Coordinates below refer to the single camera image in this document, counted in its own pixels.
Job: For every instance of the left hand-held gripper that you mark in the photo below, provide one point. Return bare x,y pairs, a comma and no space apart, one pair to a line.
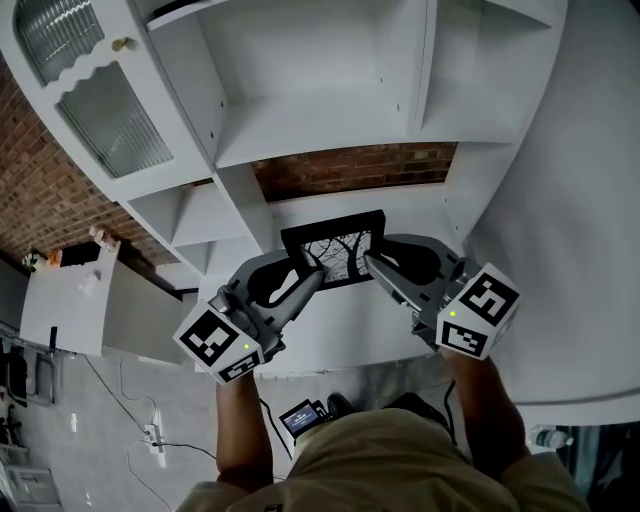
220,340

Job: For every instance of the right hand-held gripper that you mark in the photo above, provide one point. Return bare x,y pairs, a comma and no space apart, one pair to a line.
480,310

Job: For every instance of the black framed picture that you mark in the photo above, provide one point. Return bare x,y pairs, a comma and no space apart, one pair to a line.
332,230

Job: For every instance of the person's right forearm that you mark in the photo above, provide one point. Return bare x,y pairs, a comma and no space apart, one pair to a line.
480,410

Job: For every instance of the person's left forearm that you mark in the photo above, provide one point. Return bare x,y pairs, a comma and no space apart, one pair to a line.
240,425

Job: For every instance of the white shelf cabinet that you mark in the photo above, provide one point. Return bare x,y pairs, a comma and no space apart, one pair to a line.
350,325

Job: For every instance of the person's black shoe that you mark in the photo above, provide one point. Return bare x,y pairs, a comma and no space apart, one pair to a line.
339,404
415,407

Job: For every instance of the small pink figurine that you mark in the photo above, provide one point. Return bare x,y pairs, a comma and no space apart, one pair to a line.
102,237

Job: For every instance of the person's beige shirt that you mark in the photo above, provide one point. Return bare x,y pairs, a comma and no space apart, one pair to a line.
375,465

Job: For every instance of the white low cabinet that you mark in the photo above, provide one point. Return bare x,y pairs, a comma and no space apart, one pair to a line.
65,300

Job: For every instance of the white ribbed-glass cabinet door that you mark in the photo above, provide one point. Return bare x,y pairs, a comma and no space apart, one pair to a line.
160,100

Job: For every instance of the clear water bottle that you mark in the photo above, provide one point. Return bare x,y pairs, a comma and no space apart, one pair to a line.
552,437

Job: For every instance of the small orange object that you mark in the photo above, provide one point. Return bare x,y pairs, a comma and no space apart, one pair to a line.
55,257

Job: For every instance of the small green plant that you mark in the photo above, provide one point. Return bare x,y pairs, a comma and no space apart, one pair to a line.
31,261

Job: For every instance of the grey folding chair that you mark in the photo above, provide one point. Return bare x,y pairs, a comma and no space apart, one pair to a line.
45,375

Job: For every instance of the small round door knob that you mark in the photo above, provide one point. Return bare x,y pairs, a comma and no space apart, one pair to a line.
121,44

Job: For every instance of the white storage crate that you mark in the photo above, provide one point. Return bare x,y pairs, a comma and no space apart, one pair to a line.
30,485

